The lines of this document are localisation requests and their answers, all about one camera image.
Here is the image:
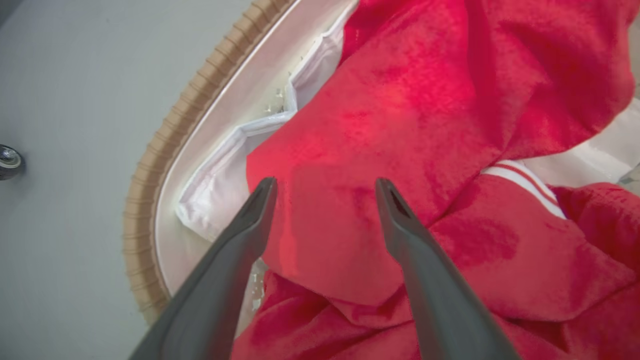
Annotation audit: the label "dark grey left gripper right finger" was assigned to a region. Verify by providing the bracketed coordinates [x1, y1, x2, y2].
[375, 177, 522, 360]

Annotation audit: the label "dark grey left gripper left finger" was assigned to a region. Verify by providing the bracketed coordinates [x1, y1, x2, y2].
[129, 176, 278, 360]

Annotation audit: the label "red fleece garment white stripes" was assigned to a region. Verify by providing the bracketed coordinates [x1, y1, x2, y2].
[231, 0, 640, 360]

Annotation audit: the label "cream laundry basket brown rim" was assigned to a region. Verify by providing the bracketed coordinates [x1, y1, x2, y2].
[122, 0, 360, 326]

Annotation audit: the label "white plastic bag liner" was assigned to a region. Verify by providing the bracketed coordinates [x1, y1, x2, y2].
[176, 0, 640, 313]

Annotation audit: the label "black caster wheel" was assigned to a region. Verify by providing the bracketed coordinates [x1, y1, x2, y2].
[0, 144, 24, 182]

